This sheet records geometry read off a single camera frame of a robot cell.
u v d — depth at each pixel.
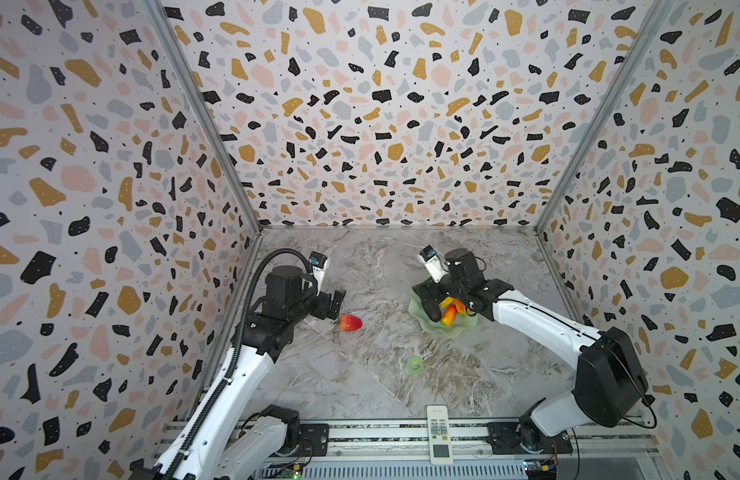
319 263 0.64
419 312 0.97
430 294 0.77
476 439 0.76
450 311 0.93
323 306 0.66
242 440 0.55
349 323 0.92
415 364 0.87
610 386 0.43
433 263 0.75
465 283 0.66
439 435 0.73
